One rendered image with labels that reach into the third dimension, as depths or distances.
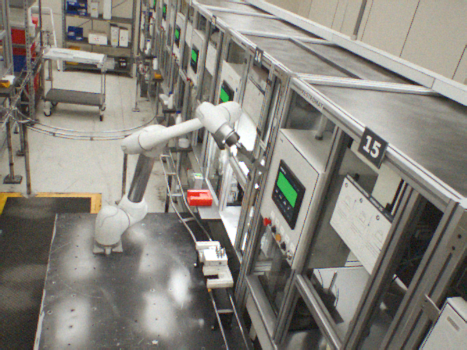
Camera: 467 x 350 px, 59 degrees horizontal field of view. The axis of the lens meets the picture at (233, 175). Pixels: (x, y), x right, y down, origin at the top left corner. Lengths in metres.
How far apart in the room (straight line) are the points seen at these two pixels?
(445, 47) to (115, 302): 5.34
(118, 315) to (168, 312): 0.26
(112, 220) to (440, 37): 5.16
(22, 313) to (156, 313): 1.27
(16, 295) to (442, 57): 5.65
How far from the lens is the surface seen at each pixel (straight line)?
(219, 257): 2.42
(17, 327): 3.33
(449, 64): 6.34
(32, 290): 3.56
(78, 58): 6.28
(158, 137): 2.22
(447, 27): 6.50
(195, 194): 2.93
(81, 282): 2.59
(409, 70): 2.48
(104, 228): 2.67
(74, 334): 2.33
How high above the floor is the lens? 2.44
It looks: 27 degrees down
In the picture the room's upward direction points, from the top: 11 degrees clockwise
